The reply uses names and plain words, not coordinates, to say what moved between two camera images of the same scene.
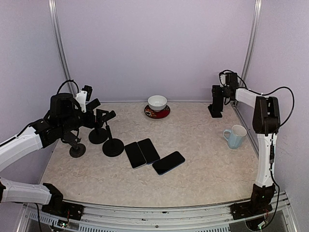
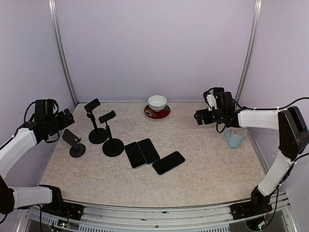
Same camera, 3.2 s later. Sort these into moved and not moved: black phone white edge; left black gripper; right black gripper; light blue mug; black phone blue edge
Moved: right black gripper; left black gripper
Not moved: light blue mug; black phone white edge; black phone blue edge
